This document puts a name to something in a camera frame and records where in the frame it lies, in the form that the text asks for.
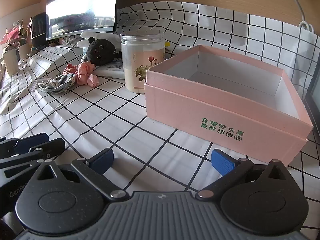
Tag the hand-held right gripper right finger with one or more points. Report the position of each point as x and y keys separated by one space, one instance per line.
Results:
x=222 y=163

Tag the black plush toy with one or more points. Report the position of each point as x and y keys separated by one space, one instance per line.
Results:
x=98 y=51

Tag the red floral scrunchie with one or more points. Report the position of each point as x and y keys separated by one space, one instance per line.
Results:
x=70 y=69

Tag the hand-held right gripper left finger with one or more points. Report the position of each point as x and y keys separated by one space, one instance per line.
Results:
x=101 y=160

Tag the white book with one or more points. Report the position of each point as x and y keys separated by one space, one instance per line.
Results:
x=112 y=70

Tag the black cylinder device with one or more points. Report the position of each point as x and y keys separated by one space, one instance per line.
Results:
x=38 y=27

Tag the green potted plant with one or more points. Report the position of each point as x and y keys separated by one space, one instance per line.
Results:
x=23 y=48

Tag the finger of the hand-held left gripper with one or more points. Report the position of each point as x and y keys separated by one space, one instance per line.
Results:
x=35 y=140
x=48 y=146

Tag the clear plastic piece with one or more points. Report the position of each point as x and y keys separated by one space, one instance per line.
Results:
x=36 y=83

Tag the dark screen device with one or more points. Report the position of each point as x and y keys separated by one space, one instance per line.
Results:
x=313 y=95

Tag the white checked tablecloth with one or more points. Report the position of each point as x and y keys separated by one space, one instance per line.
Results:
x=100 y=120

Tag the clear plastic jar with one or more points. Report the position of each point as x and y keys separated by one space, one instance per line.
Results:
x=135 y=62

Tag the grey floral cloth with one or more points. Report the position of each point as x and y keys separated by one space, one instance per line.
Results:
x=58 y=83

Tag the red leaved potted plant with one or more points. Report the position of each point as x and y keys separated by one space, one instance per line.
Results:
x=11 y=60

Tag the white glove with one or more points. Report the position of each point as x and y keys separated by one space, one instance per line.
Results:
x=97 y=35

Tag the pink scrunchie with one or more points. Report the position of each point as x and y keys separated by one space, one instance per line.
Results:
x=86 y=74

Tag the black computer monitor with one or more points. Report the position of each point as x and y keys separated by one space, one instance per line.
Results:
x=80 y=5

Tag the pink cardboard box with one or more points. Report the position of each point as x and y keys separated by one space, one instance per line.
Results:
x=190 y=115

